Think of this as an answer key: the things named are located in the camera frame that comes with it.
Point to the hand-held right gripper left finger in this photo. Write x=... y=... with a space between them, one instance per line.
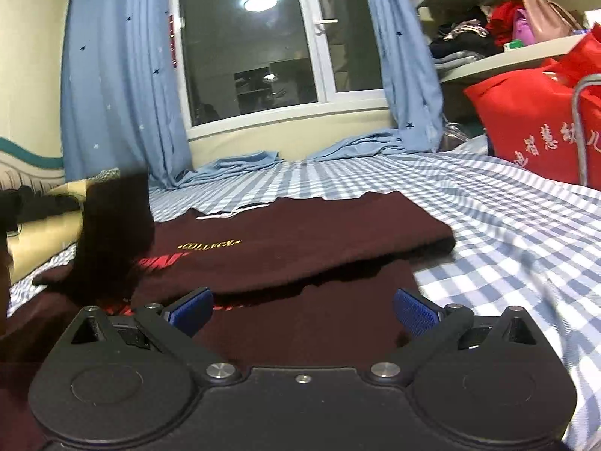
x=190 y=311

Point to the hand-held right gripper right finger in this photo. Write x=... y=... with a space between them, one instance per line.
x=414 y=312

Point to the maroon printed shirt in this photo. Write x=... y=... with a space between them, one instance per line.
x=305 y=237

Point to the dark clothes pile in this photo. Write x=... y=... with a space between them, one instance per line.
x=37 y=204

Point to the folded grey clothes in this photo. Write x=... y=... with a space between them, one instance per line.
x=458 y=62

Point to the folded dark clothes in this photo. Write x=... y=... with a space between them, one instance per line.
x=465 y=46

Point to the red clothes bundle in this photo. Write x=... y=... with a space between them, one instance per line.
x=502 y=21

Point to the yellow avocado print pillow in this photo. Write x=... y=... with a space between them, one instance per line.
x=42 y=246

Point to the teal trimmed headboard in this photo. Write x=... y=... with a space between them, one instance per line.
x=28 y=159

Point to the blue star curtain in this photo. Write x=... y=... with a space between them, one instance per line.
x=117 y=80
x=404 y=56

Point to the clear plastic bag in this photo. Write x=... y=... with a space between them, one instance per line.
x=455 y=134

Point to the red paper strip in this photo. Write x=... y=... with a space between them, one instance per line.
x=173 y=42

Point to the red fabric bag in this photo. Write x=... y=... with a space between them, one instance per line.
x=521 y=117

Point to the white framed window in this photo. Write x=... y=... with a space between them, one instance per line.
x=253 y=42

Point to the white open shelf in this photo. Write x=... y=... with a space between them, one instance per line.
x=507 y=61

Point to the patterned satin cloth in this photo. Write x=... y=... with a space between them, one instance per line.
x=465 y=29

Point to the purple bag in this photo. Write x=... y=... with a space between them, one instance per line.
x=520 y=28

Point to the pink handbag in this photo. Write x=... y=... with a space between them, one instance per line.
x=547 y=16

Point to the grey metal tube frame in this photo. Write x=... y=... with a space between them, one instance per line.
x=578 y=131

